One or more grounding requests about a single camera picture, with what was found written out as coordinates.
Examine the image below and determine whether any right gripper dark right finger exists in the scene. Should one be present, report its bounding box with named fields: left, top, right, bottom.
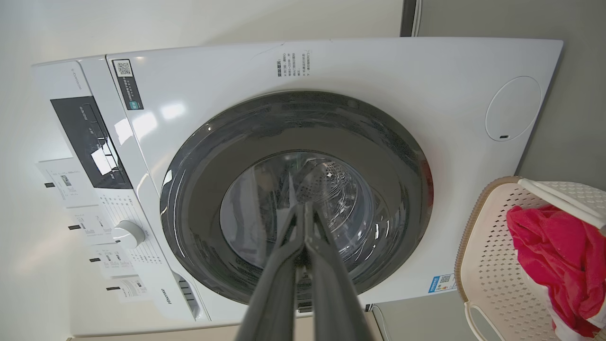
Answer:
left=304, top=201, right=374, bottom=341

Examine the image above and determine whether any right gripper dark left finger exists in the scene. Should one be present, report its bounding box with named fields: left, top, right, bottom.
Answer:
left=235, top=201, right=306, bottom=341

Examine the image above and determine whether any cream perforated laundry basket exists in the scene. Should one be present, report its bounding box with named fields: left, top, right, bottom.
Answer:
left=454, top=176, right=606, bottom=341

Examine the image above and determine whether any steel washer drum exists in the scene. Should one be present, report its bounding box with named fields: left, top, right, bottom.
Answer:
left=220, top=151, right=393, bottom=280

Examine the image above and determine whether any blue energy label sticker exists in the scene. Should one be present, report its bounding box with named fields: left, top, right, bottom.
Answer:
left=428, top=273, right=457, bottom=294

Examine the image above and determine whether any black round washer door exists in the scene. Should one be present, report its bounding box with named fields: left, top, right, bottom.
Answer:
left=160, top=90, right=434, bottom=306

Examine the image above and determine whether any white paper note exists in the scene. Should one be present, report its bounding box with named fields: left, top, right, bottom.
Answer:
left=69, top=208, right=114, bottom=244
left=90, top=245, right=138, bottom=279
left=37, top=157, right=95, bottom=207
left=107, top=276, right=152, bottom=304

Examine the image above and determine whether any white washer dial knob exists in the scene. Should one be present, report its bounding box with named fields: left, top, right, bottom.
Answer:
left=111, top=220, right=146, bottom=250

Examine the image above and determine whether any white front-load washing machine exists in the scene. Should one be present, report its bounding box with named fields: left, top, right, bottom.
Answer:
left=31, top=37, right=564, bottom=334

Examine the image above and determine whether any printed warning text sticker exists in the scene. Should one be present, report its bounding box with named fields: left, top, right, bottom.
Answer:
left=277, top=51, right=313, bottom=79

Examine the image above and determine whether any black washer control panel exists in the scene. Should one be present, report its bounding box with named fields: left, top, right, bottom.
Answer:
left=51, top=96, right=133, bottom=190

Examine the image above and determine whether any black QR code sticker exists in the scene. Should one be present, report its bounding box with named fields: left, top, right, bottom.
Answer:
left=112, top=59, right=144, bottom=111

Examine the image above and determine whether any round white filter cover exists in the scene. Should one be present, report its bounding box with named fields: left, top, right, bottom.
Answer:
left=485, top=76, right=542, bottom=142

